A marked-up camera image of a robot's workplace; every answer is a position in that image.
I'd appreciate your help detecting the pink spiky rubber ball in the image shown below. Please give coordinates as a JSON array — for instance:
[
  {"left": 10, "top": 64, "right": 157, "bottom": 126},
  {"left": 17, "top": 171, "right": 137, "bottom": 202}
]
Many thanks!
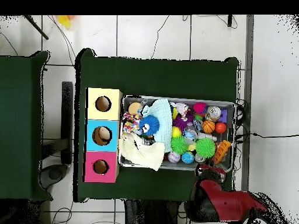
[{"left": 192, "top": 101, "right": 208, "bottom": 115}]

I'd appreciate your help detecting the wooden box with three holes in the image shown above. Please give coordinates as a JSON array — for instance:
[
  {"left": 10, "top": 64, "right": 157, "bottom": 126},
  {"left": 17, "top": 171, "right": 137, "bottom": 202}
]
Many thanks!
[{"left": 82, "top": 87, "right": 123, "bottom": 183}]

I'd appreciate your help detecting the crumpled polka dot paper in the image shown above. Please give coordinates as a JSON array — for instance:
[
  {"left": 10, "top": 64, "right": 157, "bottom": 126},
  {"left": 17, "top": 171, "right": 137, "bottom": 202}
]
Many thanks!
[{"left": 121, "top": 111, "right": 142, "bottom": 135}]

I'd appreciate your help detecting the mint green muslin cloth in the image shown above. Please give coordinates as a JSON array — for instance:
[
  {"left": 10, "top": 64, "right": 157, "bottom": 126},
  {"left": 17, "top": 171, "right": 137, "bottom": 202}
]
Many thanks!
[{"left": 142, "top": 98, "right": 173, "bottom": 153}]

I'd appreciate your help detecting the shallow wire mesh bin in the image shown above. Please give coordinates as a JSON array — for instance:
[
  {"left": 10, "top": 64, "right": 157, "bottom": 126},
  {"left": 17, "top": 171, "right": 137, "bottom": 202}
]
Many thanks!
[{"left": 118, "top": 94, "right": 237, "bottom": 173}]

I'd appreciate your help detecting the thin black floor cable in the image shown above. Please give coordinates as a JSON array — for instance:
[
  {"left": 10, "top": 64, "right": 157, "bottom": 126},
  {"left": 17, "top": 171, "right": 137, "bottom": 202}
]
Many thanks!
[
  {"left": 234, "top": 132, "right": 299, "bottom": 139},
  {"left": 150, "top": 15, "right": 171, "bottom": 60}
]

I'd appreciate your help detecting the small orange basketball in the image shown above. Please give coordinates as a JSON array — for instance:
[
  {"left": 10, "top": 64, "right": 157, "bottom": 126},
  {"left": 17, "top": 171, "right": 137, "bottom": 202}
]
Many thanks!
[{"left": 201, "top": 120, "right": 215, "bottom": 134}]

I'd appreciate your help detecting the dark green side table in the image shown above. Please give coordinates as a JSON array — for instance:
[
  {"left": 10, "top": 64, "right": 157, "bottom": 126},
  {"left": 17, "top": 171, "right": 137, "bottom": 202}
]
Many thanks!
[{"left": 0, "top": 50, "right": 53, "bottom": 201}]

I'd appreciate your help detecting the dark green tablecloth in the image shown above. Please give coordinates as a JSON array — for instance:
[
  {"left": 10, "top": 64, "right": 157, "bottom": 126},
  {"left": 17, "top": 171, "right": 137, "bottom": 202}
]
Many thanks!
[{"left": 73, "top": 48, "right": 240, "bottom": 208}]

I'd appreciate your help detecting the orange toy building brick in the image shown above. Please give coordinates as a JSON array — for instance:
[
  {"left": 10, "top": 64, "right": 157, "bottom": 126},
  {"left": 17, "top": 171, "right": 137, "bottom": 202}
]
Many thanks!
[{"left": 211, "top": 139, "right": 232, "bottom": 165}]

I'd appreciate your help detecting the black rod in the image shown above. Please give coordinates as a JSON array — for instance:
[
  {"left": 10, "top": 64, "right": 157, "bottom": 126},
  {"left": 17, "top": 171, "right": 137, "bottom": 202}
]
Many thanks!
[{"left": 23, "top": 15, "right": 50, "bottom": 40}]

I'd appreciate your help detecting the small green spiky rubber ball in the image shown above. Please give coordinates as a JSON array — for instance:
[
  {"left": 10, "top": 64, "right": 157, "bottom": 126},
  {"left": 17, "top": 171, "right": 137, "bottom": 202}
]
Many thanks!
[{"left": 170, "top": 135, "right": 189, "bottom": 155}]

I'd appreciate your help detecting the smooth orange-red ball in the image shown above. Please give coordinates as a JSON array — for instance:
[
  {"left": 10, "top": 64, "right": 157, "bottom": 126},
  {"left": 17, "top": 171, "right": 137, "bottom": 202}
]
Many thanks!
[{"left": 214, "top": 122, "right": 227, "bottom": 134}]

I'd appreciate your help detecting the blue spiky ball with eyes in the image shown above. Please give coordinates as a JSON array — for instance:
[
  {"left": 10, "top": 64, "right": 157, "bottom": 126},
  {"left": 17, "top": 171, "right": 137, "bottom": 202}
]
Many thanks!
[{"left": 138, "top": 114, "right": 161, "bottom": 136}]

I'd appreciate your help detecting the cream muslin cloth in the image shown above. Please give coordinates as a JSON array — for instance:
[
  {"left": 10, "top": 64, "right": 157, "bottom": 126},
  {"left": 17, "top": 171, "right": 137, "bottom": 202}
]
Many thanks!
[{"left": 118, "top": 132, "right": 166, "bottom": 172}]

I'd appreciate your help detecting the yellow plastic toy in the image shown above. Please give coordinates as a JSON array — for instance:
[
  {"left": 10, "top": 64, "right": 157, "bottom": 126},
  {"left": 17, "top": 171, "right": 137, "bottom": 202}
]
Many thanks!
[{"left": 57, "top": 15, "right": 77, "bottom": 29}]

